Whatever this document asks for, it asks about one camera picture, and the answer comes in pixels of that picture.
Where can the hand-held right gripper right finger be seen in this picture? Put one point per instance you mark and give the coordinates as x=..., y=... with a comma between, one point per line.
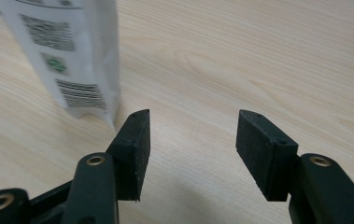
x=265, y=155

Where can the white and blue pouch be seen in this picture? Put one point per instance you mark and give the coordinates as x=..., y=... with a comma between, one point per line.
x=72, y=46

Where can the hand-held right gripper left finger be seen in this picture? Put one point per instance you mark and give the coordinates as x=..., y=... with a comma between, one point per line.
x=132, y=155

